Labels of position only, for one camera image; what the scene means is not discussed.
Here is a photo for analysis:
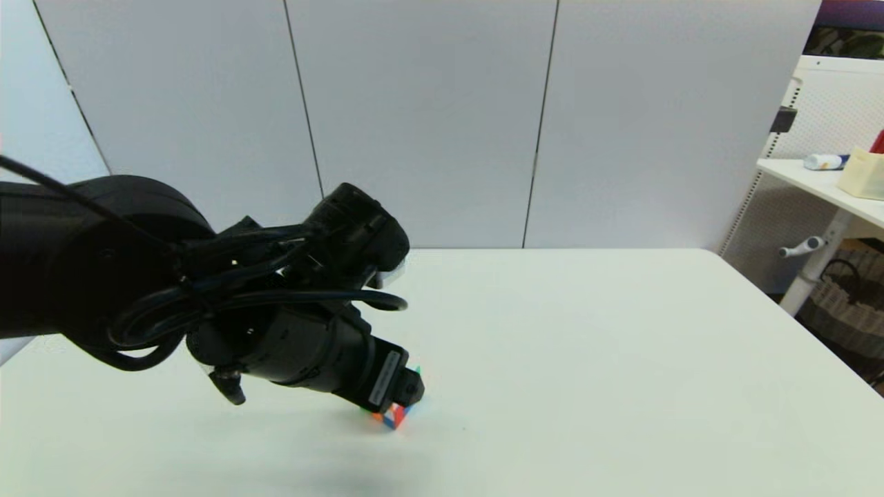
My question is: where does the white side desk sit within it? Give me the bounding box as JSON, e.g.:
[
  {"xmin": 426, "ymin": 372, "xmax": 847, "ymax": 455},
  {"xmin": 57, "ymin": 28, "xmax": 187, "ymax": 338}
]
[{"xmin": 756, "ymin": 158, "xmax": 884, "ymax": 317}]

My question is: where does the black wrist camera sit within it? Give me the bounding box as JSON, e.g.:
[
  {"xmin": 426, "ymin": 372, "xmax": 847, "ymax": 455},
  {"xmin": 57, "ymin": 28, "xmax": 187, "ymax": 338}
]
[{"xmin": 304, "ymin": 182, "xmax": 411, "ymax": 291}]

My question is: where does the white pegboard panel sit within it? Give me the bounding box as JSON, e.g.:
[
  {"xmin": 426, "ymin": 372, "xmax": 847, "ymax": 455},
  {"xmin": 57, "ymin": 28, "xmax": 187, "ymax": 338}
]
[{"xmin": 718, "ymin": 55, "xmax": 884, "ymax": 294}]

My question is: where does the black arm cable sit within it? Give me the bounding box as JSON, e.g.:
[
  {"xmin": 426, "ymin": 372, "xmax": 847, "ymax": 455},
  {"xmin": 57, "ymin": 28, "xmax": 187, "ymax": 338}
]
[{"xmin": 0, "ymin": 155, "xmax": 408, "ymax": 372}]

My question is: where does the grey desk crank handle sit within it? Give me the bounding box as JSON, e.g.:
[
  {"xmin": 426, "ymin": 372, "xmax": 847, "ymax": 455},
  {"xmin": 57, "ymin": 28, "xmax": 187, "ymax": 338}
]
[{"xmin": 778, "ymin": 236, "xmax": 826, "ymax": 260}]

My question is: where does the multicoloured rubiks cube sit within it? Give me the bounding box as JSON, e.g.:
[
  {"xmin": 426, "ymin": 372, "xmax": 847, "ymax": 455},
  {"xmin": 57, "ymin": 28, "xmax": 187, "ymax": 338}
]
[{"xmin": 363, "ymin": 367, "xmax": 422, "ymax": 430}]

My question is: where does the woven basket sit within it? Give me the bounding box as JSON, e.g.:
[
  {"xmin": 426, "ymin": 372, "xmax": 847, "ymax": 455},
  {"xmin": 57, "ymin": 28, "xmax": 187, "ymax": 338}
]
[{"xmin": 794, "ymin": 257, "xmax": 884, "ymax": 361}]

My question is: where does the cream storage box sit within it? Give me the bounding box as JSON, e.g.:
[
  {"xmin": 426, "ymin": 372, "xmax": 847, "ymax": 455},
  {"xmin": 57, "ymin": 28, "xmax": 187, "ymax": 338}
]
[{"xmin": 837, "ymin": 146, "xmax": 884, "ymax": 201}]

